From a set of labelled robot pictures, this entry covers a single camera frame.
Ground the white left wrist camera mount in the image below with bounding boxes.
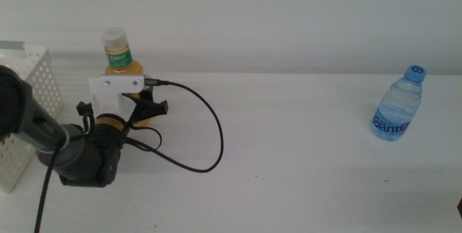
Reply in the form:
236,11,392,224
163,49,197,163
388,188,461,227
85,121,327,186
88,74,147,122

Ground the clear water bottle blue cap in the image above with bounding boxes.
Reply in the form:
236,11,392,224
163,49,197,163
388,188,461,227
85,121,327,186
370,64,427,142

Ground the grey metal bar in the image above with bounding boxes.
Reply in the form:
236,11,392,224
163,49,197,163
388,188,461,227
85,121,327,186
0,40,25,50

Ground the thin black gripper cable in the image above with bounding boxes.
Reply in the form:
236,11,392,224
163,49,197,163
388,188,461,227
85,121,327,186
83,113,163,151

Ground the yellow tea bottle green label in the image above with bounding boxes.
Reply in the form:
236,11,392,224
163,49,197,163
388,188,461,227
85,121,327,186
100,27,152,128

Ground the white perforated plastic basket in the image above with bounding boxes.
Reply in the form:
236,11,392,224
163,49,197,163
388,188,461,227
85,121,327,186
0,43,65,194

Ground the thick braided black camera cable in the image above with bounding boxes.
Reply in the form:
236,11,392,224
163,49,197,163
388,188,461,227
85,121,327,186
34,79,225,233

